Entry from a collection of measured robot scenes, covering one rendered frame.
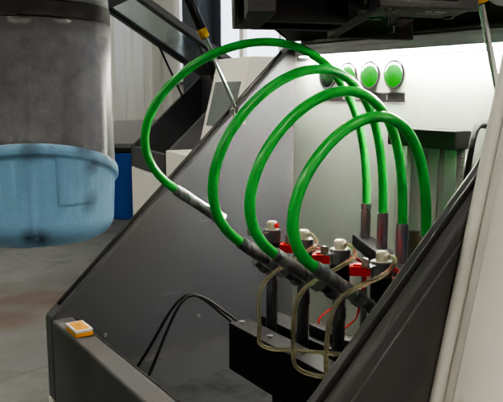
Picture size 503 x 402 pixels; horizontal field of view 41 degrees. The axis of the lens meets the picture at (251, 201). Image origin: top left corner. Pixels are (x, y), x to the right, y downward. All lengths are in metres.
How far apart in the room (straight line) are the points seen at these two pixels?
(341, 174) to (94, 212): 1.04
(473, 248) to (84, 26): 0.58
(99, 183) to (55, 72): 0.05
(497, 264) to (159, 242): 0.72
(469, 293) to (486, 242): 0.06
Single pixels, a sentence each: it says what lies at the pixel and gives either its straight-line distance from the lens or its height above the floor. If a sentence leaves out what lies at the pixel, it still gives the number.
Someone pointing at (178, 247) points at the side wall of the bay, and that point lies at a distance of 1.33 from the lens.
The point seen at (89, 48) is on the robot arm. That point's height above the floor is 1.37.
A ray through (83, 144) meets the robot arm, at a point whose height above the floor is 1.33.
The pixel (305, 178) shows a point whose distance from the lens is 0.76.
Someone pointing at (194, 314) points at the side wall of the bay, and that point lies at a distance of 1.39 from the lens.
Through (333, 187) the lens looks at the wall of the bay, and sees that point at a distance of 1.36.
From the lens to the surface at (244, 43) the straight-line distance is 1.09.
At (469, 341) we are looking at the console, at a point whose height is 1.08.
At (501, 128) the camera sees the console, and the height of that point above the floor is 1.31.
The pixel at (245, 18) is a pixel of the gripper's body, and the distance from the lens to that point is 0.35.
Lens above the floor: 1.35
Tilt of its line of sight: 9 degrees down
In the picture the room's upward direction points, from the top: straight up
